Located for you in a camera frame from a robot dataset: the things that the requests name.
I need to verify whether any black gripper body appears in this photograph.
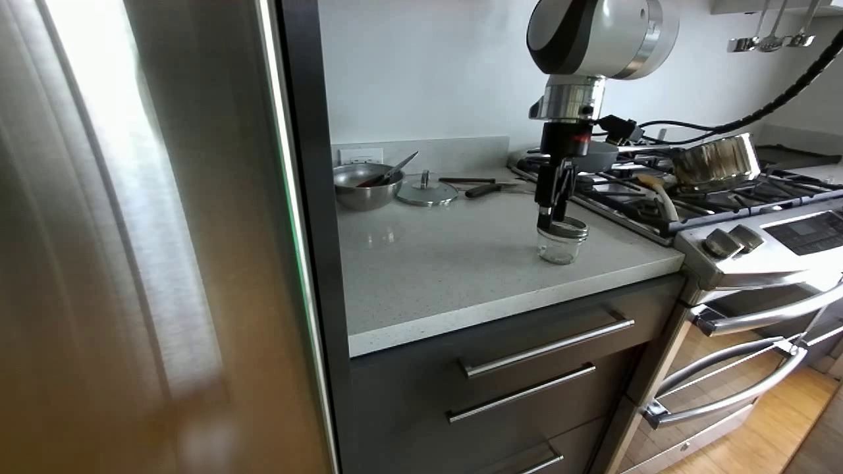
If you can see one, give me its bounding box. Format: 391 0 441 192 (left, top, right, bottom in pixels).
537 118 599 180

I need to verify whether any metal jar lid ring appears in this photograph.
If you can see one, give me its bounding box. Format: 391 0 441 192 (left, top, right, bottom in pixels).
536 213 590 242

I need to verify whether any glass pot lid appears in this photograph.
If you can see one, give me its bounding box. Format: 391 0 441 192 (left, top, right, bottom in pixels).
392 169 461 210

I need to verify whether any small grey pot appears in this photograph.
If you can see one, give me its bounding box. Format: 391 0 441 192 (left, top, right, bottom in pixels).
577 140 623 173

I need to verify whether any clear glass jar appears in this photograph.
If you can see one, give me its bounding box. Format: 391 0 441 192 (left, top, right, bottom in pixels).
536 229 590 269

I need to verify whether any thin black utensil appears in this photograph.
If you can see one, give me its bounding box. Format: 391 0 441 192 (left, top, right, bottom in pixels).
437 173 502 186

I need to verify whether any wooden spoon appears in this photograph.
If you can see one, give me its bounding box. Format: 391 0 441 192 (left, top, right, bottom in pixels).
631 169 685 226

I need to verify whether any dark utensil in bowl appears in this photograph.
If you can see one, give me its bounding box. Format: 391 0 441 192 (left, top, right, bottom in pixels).
366 147 423 186

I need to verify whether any shiny stainless steel pot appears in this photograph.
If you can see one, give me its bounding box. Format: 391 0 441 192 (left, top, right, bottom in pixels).
669 130 768 189

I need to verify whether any dark stove knob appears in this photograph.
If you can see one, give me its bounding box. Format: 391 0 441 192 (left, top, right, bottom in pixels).
728 222 768 252
702 226 747 260

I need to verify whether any stainless steel mixing bowl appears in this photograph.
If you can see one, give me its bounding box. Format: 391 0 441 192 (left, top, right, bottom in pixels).
332 160 408 213

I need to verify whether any stainless gas range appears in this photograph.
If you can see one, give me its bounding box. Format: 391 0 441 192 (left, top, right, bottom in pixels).
506 130 843 474

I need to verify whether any hanging metal ladle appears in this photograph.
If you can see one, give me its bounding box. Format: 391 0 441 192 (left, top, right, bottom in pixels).
726 0 772 55
755 0 793 55
782 0 822 53

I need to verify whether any dark grey drawer cabinet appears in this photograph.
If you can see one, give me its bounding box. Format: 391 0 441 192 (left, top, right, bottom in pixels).
337 271 689 474

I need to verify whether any dark tall side panel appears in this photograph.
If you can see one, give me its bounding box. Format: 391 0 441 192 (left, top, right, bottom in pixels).
274 0 357 474

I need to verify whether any stainless steel refrigerator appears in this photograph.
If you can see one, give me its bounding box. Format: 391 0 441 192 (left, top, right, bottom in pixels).
0 0 340 474

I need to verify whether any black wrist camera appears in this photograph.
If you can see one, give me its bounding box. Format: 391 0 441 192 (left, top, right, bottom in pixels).
597 113 641 147

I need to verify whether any black handled knife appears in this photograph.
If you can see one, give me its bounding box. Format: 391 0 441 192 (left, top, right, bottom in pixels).
463 180 521 201

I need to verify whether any long silver drawer handle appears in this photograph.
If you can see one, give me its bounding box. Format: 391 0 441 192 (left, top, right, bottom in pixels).
520 451 570 474
461 317 637 380
446 360 600 426

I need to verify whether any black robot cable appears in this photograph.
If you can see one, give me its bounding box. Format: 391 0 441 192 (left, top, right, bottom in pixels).
632 28 843 143

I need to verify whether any silver oven door handle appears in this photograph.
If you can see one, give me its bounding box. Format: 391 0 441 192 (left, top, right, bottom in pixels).
691 283 843 337
641 335 811 433

